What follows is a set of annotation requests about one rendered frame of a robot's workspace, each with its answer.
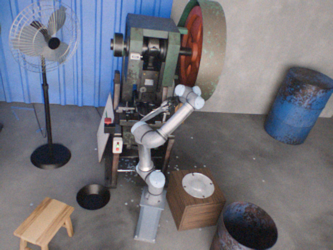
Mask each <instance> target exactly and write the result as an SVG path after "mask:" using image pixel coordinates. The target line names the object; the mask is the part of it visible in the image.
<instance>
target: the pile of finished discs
mask: <svg viewBox="0 0 333 250"><path fill-rule="evenodd" d="M193 174H194V176H193V175H192V173H191V174H188V175H186V176H185V177H184V178H183V181H182V184H183V187H184V186H186V187H184V189H185V190H186V191H187V192H188V193H189V194H190V195H192V196H193V197H197V198H203V197H202V196H204V197H205V198H207V197H209V196H211V195H212V194H213V192H214V189H215V187H214V185H213V184H212V185H210V183H213V182H212V181H211V180H210V179H209V178H208V177H206V176H205V175H202V174H199V173H193Z"/></svg>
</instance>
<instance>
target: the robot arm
mask: <svg viewBox="0 0 333 250"><path fill-rule="evenodd" d="M175 93H176V95H177V96H176V97H174V96H172V97H171V96H170V97H168V98H166V99H165V100H164V101H163V103H162V105H161V106H163V105H165V104H167V106H165V107H162V109H164V110H166V109H170V110H172V109H174V108H175V107H177V106H178V104H179V103H181V104H183V103H185V104H184V105H183V106H181V107H180V108H179V109H178V110H177V111H176V112H175V114H174V115H173V116H172V117H171V118H170V119H169V120H168V121H167V122H166V123H165V124H164V125H163V126H162V127H161V128H160V129H157V130H156V131H153V130H152V129H151V128H150V127H149V126H148V125H147V124H146V123H145V122H137V123H136V124H135V125H134V126H133V127H132V128H131V132H132V134H133V135H134V136H135V142H136V143H137V144H138V149H139V159H140V162H139V163H138V165H137V167H136V170H137V172H138V174H139V175H140V176H141V177H142V178H143V180H144V181H145V182H146V184H147V185H148V188H147V190H146V191H145V193H144V200H145V201H146V202H147V203H148V204H151V205H158V204H160V203H161V202H162V200H163V187H164V184H165V177H164V175H163V174H162V173H161V172H158V171H156V170H155V168H154V163H153V161H152V160H151V148H155V147H158V146H160V145H162V144H163V143H165V142H166V141H167V138H168V136H169V135H170V134H171V133H172V132H173V131H174V130H175V129H176V128H177V127H178V126H179V125H180V124H181V123H182V122H183V121H184V120H185V119H186V118H187V117H188V116H189V115H190V114H191V113H192V112H193V111H194V110H195V109H201V108H202V107H203V106H204V103H205V101H204V99H203V98H202V97H201V96H200V95H201V90H200V88H199V87H198V86H193V87H188V86H185V85H181V84H179V85H177V86H176V88H175Z"/></svg>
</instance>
